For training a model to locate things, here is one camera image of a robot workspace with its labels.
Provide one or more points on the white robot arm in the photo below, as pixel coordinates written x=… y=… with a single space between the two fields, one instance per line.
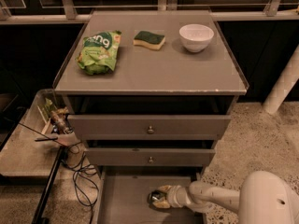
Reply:
x=264 y=198

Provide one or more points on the clear plastic bin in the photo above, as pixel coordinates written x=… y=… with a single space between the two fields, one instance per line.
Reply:
x=32 y=148

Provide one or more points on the grey bottom drawer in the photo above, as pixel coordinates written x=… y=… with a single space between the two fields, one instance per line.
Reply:
x=125 y=195

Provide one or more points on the clutter inside bin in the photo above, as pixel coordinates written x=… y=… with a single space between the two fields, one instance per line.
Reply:
x=55 y=116

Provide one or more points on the grey drawer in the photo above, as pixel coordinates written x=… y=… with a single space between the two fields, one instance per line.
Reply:
x=149 y=127
x=150 y=156
x=125 y=195

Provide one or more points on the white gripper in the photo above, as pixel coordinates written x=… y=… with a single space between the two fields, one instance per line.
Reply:
x=176 y=196

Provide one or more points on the white bowl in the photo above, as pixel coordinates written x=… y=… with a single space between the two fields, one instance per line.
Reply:
x=195 y=37

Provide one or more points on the grey middle drawer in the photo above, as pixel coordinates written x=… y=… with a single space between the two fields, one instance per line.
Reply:
x=150 y=156

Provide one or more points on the grey drawer cabinet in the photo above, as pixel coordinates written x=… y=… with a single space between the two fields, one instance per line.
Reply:
x=168 y=81

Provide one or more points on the white window railing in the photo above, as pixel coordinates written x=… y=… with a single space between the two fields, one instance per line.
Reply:
x=78 y=11

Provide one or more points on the green chip bag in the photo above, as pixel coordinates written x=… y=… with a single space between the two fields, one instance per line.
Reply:
x=99 y=53

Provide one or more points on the white diagonal pole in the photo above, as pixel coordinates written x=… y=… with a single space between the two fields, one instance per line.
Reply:
x=286 y=81

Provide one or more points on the green yellow sponge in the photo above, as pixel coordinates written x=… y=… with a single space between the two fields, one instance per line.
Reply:
x=149 y=40

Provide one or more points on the grey top drawer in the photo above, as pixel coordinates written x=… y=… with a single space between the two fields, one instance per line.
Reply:
x=149 y=127

